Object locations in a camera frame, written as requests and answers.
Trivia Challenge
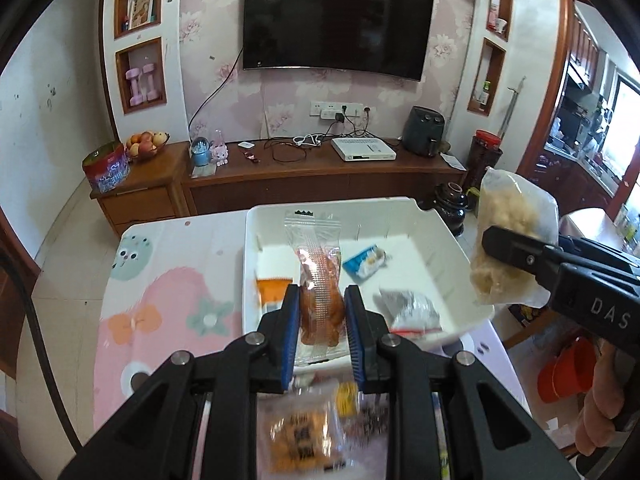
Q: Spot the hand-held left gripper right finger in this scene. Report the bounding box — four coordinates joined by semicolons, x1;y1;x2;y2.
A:
344;285;581;480

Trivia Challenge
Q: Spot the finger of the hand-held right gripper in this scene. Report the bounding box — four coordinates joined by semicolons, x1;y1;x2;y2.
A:
481;225;563;286

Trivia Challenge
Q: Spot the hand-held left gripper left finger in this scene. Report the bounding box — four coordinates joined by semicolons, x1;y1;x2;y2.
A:
57;284;306;480

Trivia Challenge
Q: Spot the clear packet brown glazed snack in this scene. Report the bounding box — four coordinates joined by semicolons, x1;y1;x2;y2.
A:
284;209;351;367

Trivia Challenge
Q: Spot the clear packet puffed rice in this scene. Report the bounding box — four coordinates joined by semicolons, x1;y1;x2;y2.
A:
470;166;560;308

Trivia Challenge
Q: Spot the orange snack packet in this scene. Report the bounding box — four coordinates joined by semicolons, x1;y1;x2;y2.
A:
255;277;295;316

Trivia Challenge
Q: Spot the small yellow snack packet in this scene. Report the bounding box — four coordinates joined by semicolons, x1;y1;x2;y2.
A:
334;382;358;416

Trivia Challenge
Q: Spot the blue white candy packet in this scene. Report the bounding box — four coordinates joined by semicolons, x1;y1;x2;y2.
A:
341;244;391;281

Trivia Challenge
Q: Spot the clear packet orange pastry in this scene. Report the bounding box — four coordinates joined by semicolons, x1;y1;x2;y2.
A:
257;390;351;480

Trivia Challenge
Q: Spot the white plastic storage box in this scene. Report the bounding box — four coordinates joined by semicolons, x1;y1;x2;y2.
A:
242;196;496;373

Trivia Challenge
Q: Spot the person's right hand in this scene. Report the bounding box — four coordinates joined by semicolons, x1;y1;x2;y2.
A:
575;342;633;458

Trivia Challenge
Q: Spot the dark colourful carton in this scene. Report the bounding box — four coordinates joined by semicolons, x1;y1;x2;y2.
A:
507;305;546;330

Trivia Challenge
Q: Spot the red plastic bucket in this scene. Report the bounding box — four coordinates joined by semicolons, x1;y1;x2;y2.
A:
537;336;598;403

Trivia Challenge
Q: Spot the low wooden stool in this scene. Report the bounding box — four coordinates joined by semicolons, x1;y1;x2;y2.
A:
502;310;566;351

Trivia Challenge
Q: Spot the brown ceramic jar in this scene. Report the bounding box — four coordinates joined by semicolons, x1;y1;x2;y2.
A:
432;182;468;236

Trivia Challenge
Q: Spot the tall dark red-lidded container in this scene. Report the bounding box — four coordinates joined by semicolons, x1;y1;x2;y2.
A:
467;130;503;196

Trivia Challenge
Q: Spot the cartoon printed tablecloth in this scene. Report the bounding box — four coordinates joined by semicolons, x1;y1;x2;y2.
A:
95;207;532;480

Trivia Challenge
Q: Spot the metal mop pole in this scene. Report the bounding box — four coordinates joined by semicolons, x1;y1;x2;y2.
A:
497;76;527;136

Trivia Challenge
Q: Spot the dark green air fryer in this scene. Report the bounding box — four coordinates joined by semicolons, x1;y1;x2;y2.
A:
402;106;446;157

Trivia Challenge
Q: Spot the long wooden television cabinet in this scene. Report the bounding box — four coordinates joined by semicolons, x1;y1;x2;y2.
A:
180;136;468;217

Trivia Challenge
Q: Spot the white set-top box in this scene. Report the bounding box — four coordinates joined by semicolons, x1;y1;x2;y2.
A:
331;136;397;162

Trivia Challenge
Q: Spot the small pink toy figure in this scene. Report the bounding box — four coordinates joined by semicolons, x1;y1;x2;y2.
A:
210;130;230;167

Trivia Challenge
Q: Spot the wooden side cabinet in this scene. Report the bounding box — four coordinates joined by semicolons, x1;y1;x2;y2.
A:
90;141;193;237

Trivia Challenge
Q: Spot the blue snow globe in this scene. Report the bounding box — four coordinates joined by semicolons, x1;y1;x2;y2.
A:
189;137;211;167

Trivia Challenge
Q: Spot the fruit-filled bowl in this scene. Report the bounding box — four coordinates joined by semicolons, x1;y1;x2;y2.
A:
124;131;171;162

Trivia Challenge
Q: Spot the round red blue tin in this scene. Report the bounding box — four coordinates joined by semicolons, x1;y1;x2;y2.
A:
82;142;132;195

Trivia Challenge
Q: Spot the pink dumbbell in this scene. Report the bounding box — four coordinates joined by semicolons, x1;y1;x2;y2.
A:
142;64;160;102
126;69;143;107

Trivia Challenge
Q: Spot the white wall socket panel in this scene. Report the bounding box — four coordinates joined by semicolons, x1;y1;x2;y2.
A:
310;101;373;118

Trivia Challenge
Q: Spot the thick black cable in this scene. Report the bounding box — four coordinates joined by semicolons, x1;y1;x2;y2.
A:
0;240;83;453

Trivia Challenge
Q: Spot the black television cable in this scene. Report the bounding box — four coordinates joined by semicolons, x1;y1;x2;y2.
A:
187;50;245;146

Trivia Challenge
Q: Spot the black wall television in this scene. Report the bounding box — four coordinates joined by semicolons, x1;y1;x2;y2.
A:
242;0;435;82

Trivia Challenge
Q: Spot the picture frame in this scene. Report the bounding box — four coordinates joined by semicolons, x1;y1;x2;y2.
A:
127;0;156;26

